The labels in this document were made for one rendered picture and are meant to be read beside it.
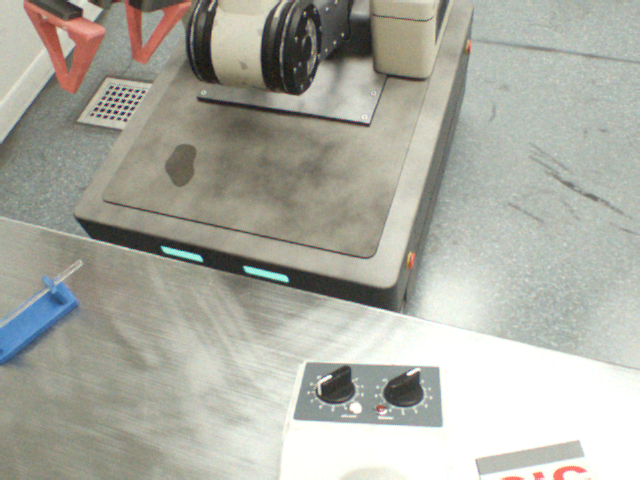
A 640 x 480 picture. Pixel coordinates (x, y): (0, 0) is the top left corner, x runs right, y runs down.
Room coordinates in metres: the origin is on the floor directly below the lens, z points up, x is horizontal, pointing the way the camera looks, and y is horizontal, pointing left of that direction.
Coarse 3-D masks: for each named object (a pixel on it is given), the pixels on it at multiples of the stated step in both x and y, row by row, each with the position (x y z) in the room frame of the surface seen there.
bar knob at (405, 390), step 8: (416, 368) 0.17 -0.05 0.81; (400, 376) 0.16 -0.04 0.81; (408, 376) 0.16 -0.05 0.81; (416, 376) 0.16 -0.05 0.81; (392, 384) 0.15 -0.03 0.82; (400, 384) 0.15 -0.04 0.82; (408, 384) 0.15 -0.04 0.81; (416, 384) 0.15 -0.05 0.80; (384, 392) 0.15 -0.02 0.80; (392, 392) 0.15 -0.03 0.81; (400, 392) 0.15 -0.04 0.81; (408, 392) 0.15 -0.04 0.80; (416, 392) 0.15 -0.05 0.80; (392, 400) 0.14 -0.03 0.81; (400, 400) 0.14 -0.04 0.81; (408, 400) 0.14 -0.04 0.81; (416, 400) 0.14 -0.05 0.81
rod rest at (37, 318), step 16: (64, 288) 0.35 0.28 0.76; (32, 304) 0.33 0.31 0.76; (48, 304) 0.33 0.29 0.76; (64, 304) 0.33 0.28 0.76; (16, 320) 0.32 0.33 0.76; (32, 320) 0.31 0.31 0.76; (48, 320) 0.31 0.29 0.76; (0, 336) 0.30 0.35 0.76; (16, 336) 0.30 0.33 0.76; (32, 336) 0.30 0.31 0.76; (0, 352) 0.28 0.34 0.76; (16, 352) 0.29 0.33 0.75
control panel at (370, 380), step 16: (304, 368) 0.20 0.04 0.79; (320, 368) 0.19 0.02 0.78; (336, 368) 0.19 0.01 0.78; (352, 368) 0.19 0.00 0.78; (368, 368) 0.18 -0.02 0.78; (384, 368) 0.18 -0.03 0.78; (400, 368) 0.18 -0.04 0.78; (432, 368) 0.17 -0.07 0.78; (304, 384) 0.18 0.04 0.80; (368, 384) 0.17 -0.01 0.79; (384, 384) 0.16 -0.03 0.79; (432, 384) 0.16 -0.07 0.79; (304, 400) 0.16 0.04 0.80; (320, 400) 0.16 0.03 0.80; (352, 400) 0.15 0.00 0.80; (368, 400) 0.15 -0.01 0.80; (384, 400) 0.15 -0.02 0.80; (432, 400) 0.14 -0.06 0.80; (304, 416) 0.14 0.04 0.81; (320, 416) 0.14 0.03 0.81; (336, 416) 0.14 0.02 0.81; (352, 416) 0.14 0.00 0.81; (368, 416) 0.13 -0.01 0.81; (384, 416) 0.13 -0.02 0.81; (400, 416) 0.13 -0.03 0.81; (416, 416) 0.13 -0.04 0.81; (432, 416) 0.12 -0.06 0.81
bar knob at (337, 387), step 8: (344, 368) 0.18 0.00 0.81; (328, 376) 0.17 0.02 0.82; (336, 376) 0.17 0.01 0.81; (344, 376) 0.17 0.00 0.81; (320, 384) 0.17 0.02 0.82; (328, 384) 0.17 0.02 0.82; (336, 384) 0.17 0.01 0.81; (344, 384) 0.17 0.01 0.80; (352, 384) 0.17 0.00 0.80; (320, 392) 0.16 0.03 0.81; (328, 392) 0.16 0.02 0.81; (336, 392) 0.16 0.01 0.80; (344, 392) 0.16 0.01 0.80; (352, 392) 0.16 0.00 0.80; (328, 400) 0.16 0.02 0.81; (336, 400) 0.15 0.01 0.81; (344, 400) 0.15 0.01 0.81
